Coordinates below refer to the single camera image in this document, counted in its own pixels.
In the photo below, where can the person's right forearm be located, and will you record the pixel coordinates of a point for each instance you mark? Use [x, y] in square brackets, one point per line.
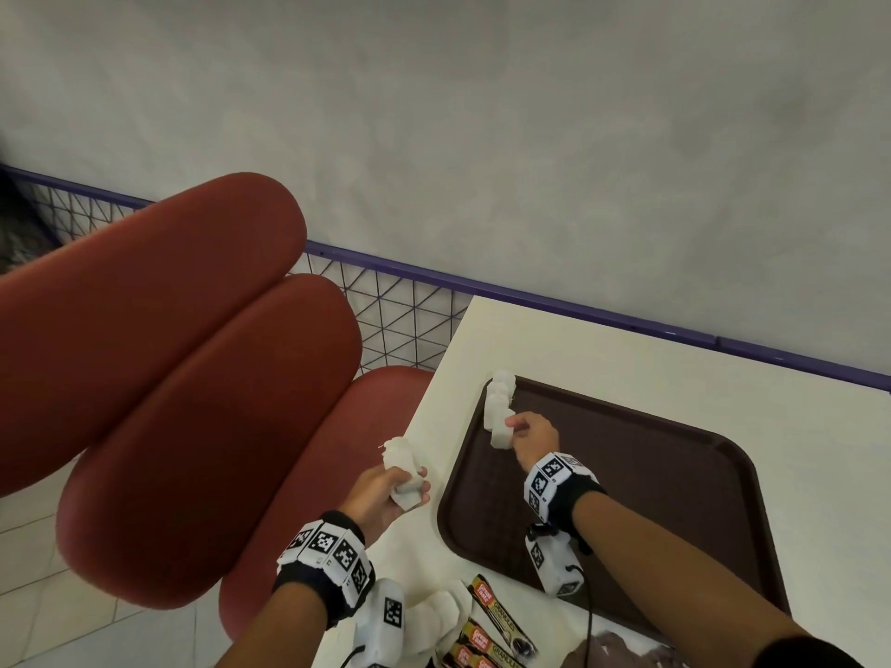
[661, 570]

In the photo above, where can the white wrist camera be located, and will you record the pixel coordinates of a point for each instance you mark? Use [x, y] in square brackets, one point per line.
[383, 619]
[557, 566]

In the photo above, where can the person's right hand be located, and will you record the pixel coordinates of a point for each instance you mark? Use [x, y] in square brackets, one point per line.
[536, 441]

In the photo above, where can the brown plastic tray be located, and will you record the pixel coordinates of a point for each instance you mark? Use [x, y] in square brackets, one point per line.
[661, 493]

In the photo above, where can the pile of coffee stick packets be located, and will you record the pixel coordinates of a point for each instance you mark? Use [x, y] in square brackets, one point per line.
[498, 608]

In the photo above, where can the left wristband with marker tags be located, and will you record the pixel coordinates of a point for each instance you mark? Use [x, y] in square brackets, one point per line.
[327, 549]

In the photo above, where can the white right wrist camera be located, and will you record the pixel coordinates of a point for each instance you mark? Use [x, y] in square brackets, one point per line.
[557, 566]

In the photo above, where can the pile of white sachets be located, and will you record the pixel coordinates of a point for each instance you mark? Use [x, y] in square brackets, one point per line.
[431, 615]

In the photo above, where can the purple mesh railing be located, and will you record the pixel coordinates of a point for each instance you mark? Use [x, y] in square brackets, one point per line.
[626, 322]

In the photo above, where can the red padded chair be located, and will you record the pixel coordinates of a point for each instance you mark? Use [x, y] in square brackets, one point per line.
[174, 354]

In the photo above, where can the pile of brown sugar packets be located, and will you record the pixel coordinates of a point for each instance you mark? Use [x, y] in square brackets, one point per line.
[619, 650]

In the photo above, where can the person's left hand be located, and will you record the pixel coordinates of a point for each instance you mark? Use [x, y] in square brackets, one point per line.
[379, 497]

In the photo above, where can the wristband with marker tags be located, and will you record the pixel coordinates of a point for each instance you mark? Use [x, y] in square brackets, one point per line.
[327, 549]
[564, 490]

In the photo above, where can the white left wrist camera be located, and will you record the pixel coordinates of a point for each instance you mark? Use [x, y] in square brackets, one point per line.
[383, 619]

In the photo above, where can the handful of white sachets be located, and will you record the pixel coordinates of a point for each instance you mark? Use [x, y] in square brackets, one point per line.
[400, 452]

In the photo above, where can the right wristband with marker tags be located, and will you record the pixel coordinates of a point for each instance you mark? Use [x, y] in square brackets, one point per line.
[564, 490]

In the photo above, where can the person's black shirt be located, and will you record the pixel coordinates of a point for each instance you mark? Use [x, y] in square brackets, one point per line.
[814, 657]

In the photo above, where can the white square sachet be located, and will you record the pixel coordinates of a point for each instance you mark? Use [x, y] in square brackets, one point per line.
[499, 438]

